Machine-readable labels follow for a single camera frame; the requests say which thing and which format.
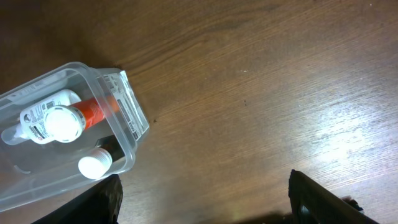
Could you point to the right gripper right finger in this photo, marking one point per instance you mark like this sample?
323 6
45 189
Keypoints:
312 203

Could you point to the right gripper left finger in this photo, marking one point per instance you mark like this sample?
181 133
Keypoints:
98 205

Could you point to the dark bottle white cap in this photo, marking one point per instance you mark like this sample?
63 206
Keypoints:
107 150

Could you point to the orange tube white cap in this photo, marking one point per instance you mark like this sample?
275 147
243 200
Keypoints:
79 121

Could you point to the white spray bottle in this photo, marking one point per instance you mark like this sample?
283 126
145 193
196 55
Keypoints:
31 119

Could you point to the clear plastic container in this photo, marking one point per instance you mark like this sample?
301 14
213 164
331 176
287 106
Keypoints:
31 172

